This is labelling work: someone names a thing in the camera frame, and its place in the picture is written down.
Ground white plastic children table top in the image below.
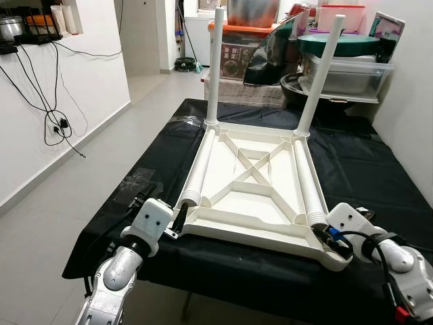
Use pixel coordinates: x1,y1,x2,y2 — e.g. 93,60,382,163
175,122,354,272

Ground black tablecloth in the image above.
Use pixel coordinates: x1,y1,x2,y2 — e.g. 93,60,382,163
62,98,433,325

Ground clear tape strip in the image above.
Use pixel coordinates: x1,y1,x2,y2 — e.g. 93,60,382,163
175,115,207,129

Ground beige cloth-covered bench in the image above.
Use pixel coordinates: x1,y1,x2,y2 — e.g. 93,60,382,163
203,74,285,108

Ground mop with green head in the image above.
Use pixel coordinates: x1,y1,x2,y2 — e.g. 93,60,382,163
177,0,204,74

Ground black wok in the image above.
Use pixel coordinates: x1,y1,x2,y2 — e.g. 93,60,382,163
279,71,313,109

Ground clear storage box orange lid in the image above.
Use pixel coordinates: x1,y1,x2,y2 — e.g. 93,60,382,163
208,20,285,82

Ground white cabinet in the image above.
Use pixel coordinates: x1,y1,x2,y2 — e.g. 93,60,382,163
184,14,217,65

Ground clear plastic storage box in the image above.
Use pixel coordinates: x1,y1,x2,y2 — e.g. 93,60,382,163
301,54,395,104

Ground black shiny bag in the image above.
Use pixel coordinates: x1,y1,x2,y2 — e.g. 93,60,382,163
244,14,306,86

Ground steel pot on shelf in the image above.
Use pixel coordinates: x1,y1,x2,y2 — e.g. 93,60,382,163
0,15,25,43

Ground colourful printed carton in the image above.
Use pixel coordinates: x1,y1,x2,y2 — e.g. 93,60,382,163
369,12,407,63

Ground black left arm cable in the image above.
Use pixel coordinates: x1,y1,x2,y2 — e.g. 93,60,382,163
81,198,141,299

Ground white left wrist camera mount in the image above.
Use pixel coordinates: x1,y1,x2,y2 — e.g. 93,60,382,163
132,198,175,242

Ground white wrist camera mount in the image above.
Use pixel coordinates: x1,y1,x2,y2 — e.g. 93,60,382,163
132,198,175,242
327,203,376,246

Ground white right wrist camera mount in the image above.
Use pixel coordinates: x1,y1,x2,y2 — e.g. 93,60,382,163
327,203,376,246

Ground black wall cables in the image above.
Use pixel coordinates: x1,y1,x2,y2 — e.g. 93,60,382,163
0,42,124,160

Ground black coiled hose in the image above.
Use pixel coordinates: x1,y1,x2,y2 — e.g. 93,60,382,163
175,58,202,72

